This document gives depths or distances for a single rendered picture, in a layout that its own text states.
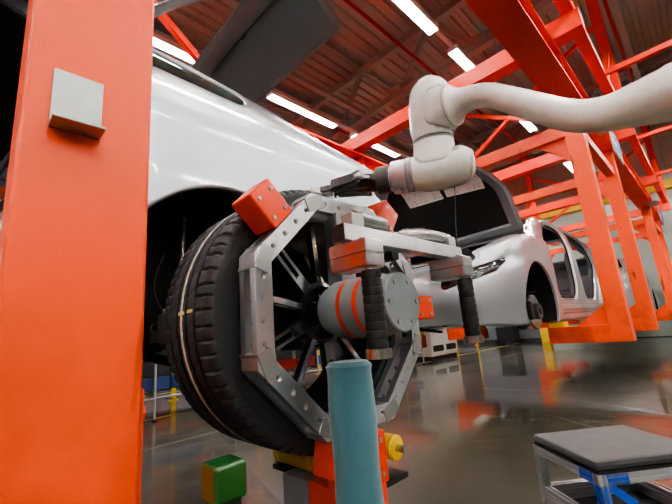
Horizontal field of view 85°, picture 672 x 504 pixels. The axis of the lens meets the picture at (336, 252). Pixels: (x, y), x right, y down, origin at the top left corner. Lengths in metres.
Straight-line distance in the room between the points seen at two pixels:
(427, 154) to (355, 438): 0.66
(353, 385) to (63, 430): 0.42
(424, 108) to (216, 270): 0.63
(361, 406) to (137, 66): 0.69
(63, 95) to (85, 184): 0.13
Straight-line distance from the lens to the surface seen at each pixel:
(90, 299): 0.59
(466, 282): 0.90
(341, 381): 0.71
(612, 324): 4.28
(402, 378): 1.03
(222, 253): 0.80
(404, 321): 0.80
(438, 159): 0.96
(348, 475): 0.75
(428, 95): 1.01
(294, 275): 0.92
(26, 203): 0.61
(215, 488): 0.50
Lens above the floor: 0.79
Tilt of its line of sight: 12 degrees up
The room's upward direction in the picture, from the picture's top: 5 degrees counter-clockwise
